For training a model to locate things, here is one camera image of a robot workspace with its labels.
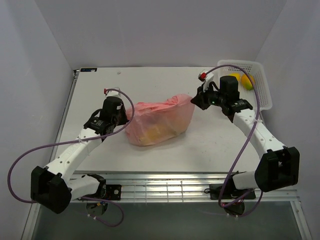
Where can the yellow fake fruit in bag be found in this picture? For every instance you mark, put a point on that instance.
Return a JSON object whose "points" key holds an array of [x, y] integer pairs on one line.
{"points": [[156, 134]]}

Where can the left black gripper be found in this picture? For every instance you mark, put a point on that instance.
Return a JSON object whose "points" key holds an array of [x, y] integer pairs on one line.
{"points": [[124, 119]]}

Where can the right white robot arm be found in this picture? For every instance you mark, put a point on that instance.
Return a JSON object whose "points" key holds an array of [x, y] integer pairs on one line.
{"points": [[278, 166]]}

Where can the white plastic basket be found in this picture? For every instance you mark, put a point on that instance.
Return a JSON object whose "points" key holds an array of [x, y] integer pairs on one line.
{"points": [[254, 69]]}

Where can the pink plastic bag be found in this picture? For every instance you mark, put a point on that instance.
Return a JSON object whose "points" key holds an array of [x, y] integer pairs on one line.
{"points": [[176, 112]]}

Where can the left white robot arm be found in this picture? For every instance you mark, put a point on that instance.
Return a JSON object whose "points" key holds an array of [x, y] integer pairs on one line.
{"points": [[52, 186]]}

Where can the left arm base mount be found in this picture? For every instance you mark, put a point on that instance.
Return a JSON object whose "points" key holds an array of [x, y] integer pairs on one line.
{"points": [[95, 188]]}

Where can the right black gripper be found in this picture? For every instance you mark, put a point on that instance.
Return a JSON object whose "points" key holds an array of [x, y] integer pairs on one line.
{"points": [[200, 100]]}

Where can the yellow green fake mango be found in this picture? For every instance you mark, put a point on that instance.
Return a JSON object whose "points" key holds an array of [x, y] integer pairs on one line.
{"points": [[246, 82]]}

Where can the aluminium frame rail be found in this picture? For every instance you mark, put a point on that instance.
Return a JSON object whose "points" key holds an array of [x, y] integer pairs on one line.
{"points": [[174, 207]]}

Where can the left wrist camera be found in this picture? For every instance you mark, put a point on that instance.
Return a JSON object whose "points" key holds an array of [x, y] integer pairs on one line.
{"points": [[112, 92]]}

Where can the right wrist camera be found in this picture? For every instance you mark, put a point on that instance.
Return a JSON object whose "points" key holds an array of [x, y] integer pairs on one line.
{"points": [[206, 79]]}

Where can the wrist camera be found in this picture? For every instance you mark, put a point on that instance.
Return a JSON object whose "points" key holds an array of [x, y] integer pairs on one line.
{"points": [[206, 79], [112, 92]]}

